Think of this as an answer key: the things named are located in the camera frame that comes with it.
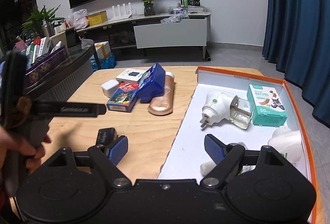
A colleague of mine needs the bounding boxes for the white wifi router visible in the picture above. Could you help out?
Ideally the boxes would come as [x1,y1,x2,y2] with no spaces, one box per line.
[110,2,133,21]

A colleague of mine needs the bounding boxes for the dark glass side table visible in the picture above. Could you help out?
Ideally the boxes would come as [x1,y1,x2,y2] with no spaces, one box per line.
[24,39,96,102]

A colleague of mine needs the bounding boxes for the white charger retail box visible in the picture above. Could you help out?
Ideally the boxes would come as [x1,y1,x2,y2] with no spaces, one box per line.
[116,68,145,84]

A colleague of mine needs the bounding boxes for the purple storage basket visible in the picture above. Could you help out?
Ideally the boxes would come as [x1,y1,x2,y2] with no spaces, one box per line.
[24,46,68,89]

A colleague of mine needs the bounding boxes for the teal bandage box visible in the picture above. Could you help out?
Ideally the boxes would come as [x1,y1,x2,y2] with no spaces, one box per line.
[247,84,288,127]

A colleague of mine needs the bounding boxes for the white plastic bag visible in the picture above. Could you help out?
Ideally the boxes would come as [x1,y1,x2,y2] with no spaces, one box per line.
[67,9,89,30]

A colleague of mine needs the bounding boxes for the green plant on side table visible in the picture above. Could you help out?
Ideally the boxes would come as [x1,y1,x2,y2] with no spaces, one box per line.
[22,6,63,37]

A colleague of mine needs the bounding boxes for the red blue playing card box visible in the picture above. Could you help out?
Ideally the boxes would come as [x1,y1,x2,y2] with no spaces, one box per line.
[106,83,138,112]

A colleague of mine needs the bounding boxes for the yellow cardboard box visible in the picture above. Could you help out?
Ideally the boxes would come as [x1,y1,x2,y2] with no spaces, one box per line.
[87,10,108,26]

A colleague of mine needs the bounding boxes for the black green display card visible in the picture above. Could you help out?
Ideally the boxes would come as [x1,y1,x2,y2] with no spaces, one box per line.
[179,0,202,8]

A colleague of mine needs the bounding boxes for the blue plastic bag on floor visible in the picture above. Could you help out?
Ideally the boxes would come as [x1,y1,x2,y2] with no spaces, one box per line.
[90,53,116,71]

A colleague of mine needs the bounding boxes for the cardboard boxes on floor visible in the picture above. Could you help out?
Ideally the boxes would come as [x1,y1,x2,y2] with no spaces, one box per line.
[94,41,111,60]

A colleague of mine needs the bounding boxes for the clear earbud case cover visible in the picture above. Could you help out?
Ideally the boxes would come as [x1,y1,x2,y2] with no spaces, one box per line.
[229,141,249,152]

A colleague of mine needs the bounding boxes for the orange white cardboard tray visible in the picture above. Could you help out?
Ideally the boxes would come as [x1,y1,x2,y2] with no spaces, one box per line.
[156,67,318,223]

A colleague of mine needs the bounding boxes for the blue floss pick box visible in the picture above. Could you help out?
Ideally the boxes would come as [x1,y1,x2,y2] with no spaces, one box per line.
[136,63,166,102]

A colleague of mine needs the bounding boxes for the operator left hand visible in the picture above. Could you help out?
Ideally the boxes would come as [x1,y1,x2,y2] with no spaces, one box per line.
[0,127,45,174]

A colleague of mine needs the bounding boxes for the clear plastic bags on cabinet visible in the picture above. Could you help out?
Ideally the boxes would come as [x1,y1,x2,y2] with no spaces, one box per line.
[160,7,189,24]

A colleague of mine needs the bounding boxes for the white plug-in mosquito repeller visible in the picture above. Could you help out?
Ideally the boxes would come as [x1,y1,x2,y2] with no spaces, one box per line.
[200,90,253,130]

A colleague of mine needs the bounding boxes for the white cube charger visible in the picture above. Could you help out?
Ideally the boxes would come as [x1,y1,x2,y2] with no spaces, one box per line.
[101,79,120,98]

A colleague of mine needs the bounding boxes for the white tv cabinet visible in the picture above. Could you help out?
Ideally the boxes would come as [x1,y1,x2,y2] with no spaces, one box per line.
[78,12,211,61]

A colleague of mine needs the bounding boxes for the black wall charger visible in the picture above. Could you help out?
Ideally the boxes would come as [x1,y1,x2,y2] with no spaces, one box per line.
[96,127,118,146]

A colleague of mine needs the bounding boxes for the dark blue curtain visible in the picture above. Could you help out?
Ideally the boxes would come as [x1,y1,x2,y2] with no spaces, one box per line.
[262,0,330,126]

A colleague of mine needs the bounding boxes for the rose gold cream tube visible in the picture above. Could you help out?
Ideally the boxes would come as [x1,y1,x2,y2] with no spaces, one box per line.
[148,72,174,116]

